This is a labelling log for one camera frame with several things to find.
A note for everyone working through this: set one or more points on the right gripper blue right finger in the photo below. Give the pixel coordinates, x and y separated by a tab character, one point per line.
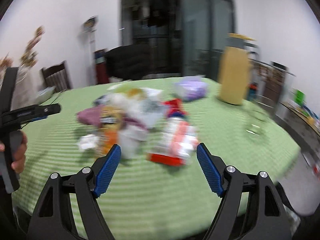
212	167

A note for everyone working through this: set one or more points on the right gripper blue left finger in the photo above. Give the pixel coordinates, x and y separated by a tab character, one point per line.
104	169

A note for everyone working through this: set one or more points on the red white snack bag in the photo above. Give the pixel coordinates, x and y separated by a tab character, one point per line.
177	143

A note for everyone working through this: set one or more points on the white tissue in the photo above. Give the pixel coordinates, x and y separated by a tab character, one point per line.
88	142

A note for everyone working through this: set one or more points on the purple cloth rag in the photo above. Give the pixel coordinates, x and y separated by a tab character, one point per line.
93	116

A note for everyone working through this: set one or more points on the person's left hand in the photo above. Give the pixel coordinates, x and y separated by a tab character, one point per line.
18	156

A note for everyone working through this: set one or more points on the clear vase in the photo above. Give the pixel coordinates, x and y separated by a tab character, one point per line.
24	94

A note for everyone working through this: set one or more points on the green checkered tablecloth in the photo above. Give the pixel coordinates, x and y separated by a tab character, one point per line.
147	199

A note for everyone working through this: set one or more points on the red blue snack wrapper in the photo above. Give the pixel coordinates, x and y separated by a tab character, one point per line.
174	108

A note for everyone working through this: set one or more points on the artificial flower branch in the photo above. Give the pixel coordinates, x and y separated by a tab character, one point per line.
29	57

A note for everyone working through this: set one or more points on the dark wooden chair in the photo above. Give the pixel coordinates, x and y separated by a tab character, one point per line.
57	76

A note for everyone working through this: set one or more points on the orange snack packet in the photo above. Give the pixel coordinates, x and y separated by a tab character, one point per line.
109	131

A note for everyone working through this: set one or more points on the clear drinking glass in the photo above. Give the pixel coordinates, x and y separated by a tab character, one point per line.
257	117

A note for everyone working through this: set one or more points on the purple tissue pack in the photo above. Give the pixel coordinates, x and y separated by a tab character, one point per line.
190	88

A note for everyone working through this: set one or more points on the white cardboard box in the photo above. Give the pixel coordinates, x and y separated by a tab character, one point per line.
142	104

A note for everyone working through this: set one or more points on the red standing bag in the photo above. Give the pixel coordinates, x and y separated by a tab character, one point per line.
100	67

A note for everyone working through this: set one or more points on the folding camp table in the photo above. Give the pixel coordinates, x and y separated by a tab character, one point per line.
306	135

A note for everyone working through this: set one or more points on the brown cabinet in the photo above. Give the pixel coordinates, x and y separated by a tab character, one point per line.
273	79

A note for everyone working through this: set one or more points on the green box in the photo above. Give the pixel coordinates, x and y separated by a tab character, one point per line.
299	98

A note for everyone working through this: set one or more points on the metal drying rack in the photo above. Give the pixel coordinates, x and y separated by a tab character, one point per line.
255	86

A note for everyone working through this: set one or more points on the yellow thermos jug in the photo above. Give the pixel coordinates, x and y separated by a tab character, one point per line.
234	69

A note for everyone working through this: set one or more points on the black jacket on chair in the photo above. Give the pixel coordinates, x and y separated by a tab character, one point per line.
131	62

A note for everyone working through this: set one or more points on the studio floor lamp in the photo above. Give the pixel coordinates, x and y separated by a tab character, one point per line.
89	28

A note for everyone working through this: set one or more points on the dark glass sliding door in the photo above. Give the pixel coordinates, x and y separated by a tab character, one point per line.
184	37

